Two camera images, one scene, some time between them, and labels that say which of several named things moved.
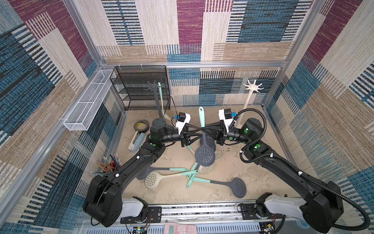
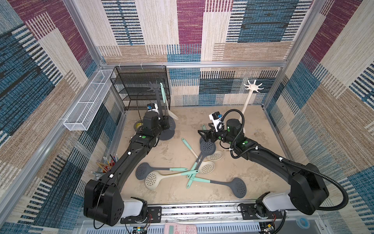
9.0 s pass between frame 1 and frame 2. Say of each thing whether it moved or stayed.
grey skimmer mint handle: moved
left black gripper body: moved
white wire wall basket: stayed
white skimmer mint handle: moved
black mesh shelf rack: stayed
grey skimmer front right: stayed
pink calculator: stayed
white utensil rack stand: stayed
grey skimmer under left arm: stayed
